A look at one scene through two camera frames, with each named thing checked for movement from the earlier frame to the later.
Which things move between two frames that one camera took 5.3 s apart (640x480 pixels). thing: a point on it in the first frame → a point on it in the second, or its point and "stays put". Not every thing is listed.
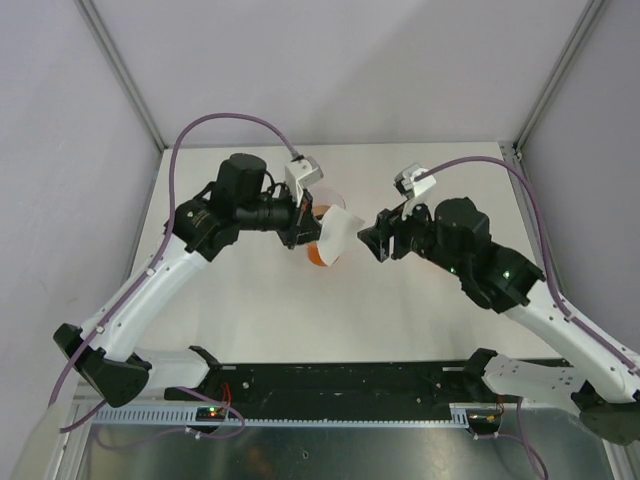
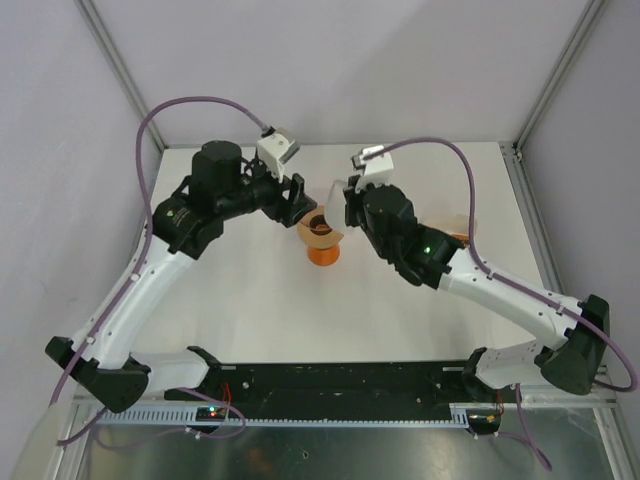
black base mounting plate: x=347 y=385 stays put
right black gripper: x=376 y=238 → x=353 y=198
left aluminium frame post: x=123 y=71 stays put
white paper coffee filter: x=337 y=231 → x=335 y=205
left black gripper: x=307 y=226 → x=300 y=203
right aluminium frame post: x=581 y=36 stays put
